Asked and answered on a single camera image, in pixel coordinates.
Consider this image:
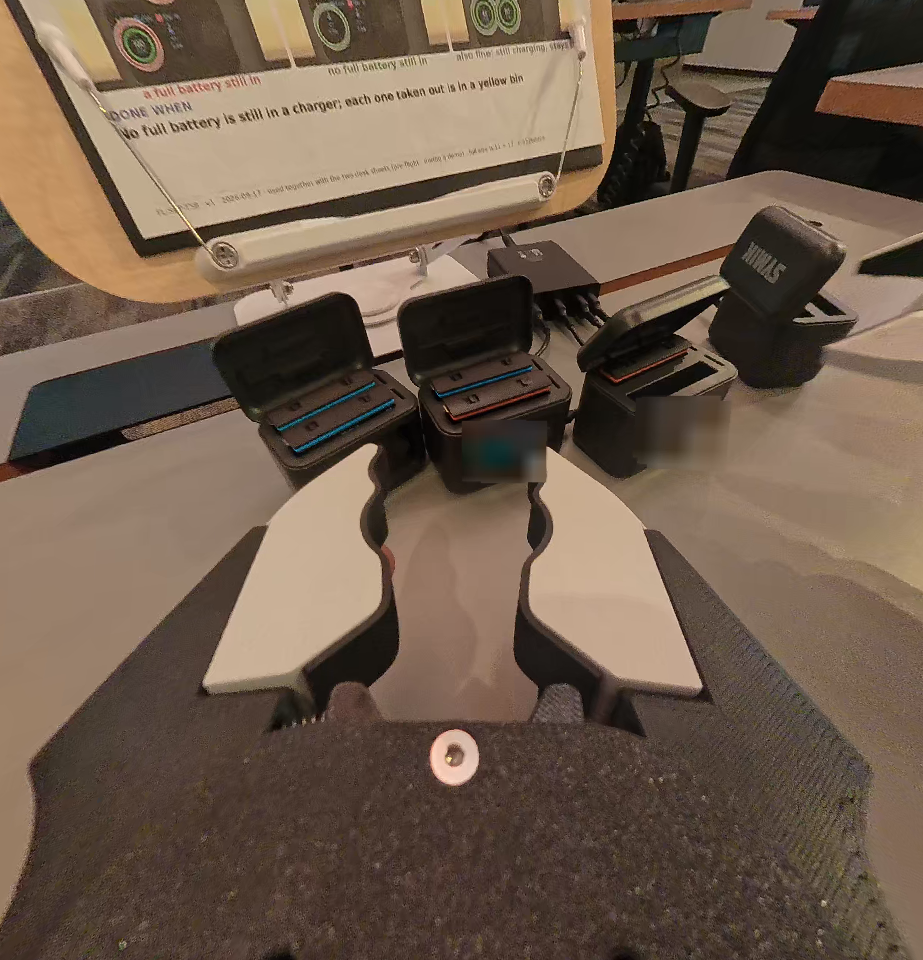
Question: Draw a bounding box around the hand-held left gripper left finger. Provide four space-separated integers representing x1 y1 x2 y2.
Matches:
201 442 400 699

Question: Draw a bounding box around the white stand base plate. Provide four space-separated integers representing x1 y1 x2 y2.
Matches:
232 255 483 329

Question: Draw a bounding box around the black charging hub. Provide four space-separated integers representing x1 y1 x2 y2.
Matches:
487 240 603 303

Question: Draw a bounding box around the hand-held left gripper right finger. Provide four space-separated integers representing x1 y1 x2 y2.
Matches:
515 448 706 695

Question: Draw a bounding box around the black battery charging case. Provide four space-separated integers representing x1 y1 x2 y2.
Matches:
397 276 573 494
709 206 859 389
574 273 738 479
212 292 419 490

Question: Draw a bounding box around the instruction sheet on wooden stand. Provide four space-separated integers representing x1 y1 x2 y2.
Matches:
0 0 620 305

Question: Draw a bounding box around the black battery blue rim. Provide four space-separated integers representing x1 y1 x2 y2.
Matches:
431 360 538 400
270 375 379 434
281 393 397 457

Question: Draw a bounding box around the white paper poster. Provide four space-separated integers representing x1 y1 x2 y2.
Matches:
4 0 607 260

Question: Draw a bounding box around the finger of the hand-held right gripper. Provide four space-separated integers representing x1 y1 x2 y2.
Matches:
820 276 923 360
857 227 923 279

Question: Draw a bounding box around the dark blue pad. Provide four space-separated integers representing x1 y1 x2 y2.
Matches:
10 341 241 460

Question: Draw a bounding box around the wooden edged table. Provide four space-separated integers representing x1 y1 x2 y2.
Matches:
816 60 923 130

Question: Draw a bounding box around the wooden desk teal panel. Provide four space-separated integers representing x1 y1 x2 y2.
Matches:
611 0 763 84

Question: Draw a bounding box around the black battery orange rim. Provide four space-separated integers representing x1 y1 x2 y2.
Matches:
600 341 693 385
442 375 551 423

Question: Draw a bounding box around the black office chair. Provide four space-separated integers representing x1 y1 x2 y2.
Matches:
731 0 923 204
596 75 734 213

